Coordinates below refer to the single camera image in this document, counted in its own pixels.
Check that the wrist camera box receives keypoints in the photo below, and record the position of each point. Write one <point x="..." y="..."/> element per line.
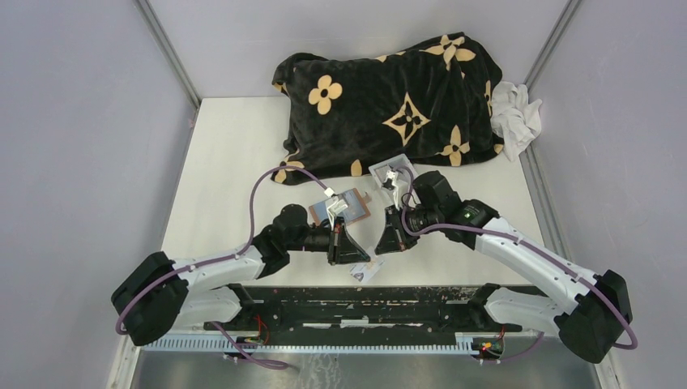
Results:
<point x="335" y="205"/>
<point x="395" y="185"/>

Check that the tan leather card holder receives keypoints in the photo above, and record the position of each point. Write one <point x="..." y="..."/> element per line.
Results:
<point x="318" y="211"/>

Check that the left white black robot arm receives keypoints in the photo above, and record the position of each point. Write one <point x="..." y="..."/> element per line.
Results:
<point x="162" y="294"/>

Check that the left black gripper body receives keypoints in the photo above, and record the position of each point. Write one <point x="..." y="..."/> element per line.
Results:
<point x="321" y="239"/>

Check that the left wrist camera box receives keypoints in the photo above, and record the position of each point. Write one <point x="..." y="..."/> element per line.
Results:
<point x="335" y="205"/>

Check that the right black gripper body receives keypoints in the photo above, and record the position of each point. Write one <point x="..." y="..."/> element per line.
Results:
<point x="424" y="218"/>

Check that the white crumpled cloth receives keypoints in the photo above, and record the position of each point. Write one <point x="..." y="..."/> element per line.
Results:
<point x="515" y="118"/>

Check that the black floral plush blanket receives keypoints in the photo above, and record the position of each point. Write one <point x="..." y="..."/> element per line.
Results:
<point x="431" y="102"/>

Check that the silver VIP credit card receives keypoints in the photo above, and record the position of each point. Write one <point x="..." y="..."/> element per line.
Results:
<point x="356" y="209"/>

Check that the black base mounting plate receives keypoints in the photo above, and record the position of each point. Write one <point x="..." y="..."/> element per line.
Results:
<point x="361" y="316"/>

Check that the white plastic card tray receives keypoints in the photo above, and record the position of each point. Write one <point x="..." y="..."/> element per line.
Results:
<point x="396" y="164"/>

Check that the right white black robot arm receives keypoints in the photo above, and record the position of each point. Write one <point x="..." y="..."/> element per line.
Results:
<point x="590" y="313"/>

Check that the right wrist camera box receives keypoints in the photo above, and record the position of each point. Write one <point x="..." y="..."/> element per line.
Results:
<point x="395" y="185"/>

